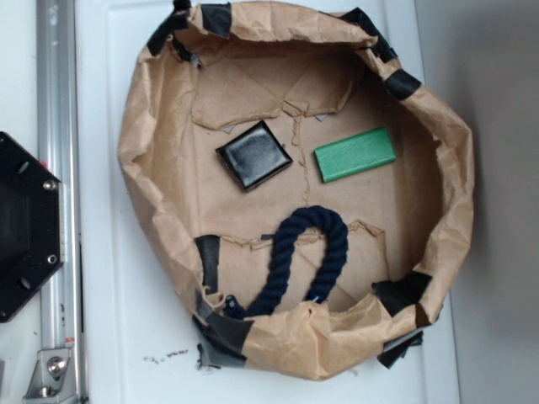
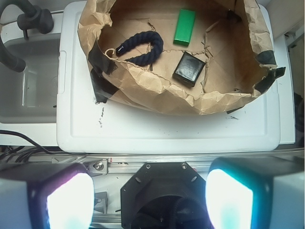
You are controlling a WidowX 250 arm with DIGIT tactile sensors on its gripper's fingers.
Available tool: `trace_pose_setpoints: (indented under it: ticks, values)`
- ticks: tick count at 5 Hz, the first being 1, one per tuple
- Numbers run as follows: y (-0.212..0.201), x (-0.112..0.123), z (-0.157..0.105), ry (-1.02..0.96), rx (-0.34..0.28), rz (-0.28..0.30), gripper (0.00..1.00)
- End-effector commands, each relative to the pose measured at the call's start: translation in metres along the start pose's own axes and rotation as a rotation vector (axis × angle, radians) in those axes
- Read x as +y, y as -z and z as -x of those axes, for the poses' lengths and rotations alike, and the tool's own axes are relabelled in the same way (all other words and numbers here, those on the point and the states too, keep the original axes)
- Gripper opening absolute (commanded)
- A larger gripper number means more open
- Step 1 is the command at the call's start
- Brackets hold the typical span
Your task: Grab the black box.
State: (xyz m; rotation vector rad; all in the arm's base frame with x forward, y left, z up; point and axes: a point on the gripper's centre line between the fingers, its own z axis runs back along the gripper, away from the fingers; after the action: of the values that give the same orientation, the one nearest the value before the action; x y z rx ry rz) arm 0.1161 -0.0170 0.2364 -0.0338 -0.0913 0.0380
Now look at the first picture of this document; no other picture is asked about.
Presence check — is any aluminium extrusion rail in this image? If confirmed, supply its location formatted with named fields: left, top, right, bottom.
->
left=36, top=1, right=88, bottom=403

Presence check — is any metal corner bracket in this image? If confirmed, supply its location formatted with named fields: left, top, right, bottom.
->
left=22, top=348, right=79, bottom=404

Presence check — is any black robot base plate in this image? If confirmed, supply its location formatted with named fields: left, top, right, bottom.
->
left=1, top=132, right=63, bottom=323

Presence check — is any green rectangular block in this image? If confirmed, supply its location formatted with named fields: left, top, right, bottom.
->
left=314, top=127, right=397, bottom=183

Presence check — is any dark blue twisted rope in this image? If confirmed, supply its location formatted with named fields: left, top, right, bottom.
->
left=224, top=205, right=350, bottom=320

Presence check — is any brown paper bag bin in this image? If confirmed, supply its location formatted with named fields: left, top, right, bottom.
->
left=118, top=1, right=474, bottom=380

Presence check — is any black square box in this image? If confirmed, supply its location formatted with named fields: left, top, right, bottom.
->
left=216, top=120, right=293, bottom=192

